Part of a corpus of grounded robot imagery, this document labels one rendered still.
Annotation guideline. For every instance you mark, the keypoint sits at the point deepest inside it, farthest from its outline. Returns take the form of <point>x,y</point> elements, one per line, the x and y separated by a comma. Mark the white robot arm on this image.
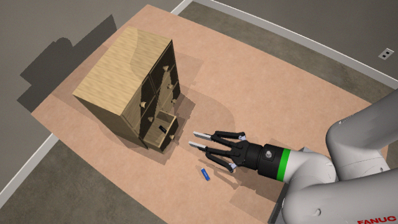
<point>354,144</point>

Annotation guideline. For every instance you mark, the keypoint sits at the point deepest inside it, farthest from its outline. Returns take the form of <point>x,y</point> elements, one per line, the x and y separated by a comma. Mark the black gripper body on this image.
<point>248,154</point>

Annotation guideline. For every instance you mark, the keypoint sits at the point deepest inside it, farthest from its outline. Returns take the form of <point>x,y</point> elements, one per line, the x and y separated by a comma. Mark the blue aa battery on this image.
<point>205,174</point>

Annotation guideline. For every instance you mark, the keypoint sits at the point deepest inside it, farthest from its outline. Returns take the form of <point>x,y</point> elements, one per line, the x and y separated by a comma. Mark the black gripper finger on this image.
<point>219,135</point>
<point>209,151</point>

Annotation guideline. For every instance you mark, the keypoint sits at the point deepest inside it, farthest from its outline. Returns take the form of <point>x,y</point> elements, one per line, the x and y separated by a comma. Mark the small wooden chest of drawers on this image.
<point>112,83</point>

